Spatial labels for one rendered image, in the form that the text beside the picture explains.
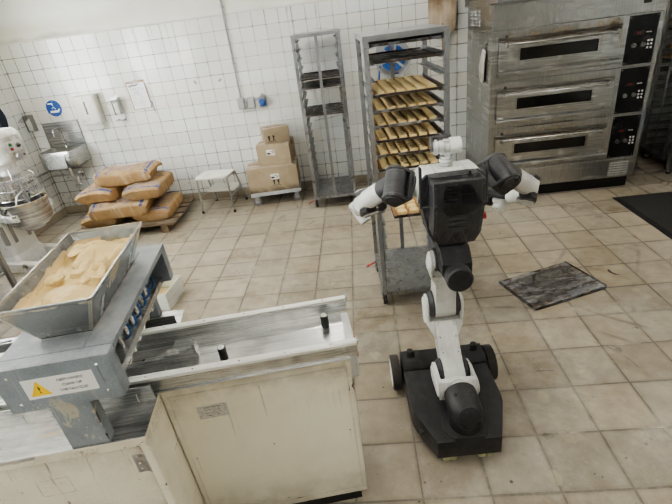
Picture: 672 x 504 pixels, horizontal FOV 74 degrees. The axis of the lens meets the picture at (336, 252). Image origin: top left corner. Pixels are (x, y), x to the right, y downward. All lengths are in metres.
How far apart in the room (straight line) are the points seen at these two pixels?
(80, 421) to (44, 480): 0.31
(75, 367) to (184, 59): 4.76
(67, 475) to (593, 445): 2.21
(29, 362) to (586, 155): 4.85
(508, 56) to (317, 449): 3.85
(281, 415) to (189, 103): 4.67
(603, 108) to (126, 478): 4.82
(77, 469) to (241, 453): 0.57
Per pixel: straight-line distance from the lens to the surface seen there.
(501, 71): 4.74
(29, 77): 6.74
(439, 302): 2.29
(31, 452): 1.82
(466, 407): 2.16
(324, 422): 1.87
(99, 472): 1.82
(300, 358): 1.65
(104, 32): 6.19
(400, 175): 1.88
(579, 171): 5.33
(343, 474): 2.12
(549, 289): 3.58
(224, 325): 1.92
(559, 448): 2.55
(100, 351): 1.46
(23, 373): 1.56
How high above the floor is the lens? 1.93
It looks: 28 degrees down
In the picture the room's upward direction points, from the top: 8 degrees counter-clockwise
